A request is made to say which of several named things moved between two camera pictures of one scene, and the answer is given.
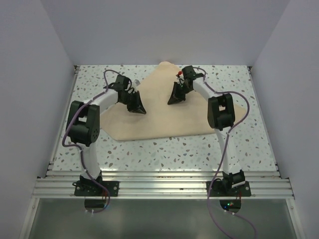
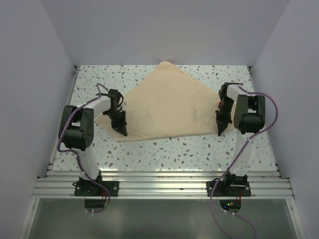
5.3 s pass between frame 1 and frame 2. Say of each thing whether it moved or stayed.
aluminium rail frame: stayed
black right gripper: moved
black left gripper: moved
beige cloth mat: stayed
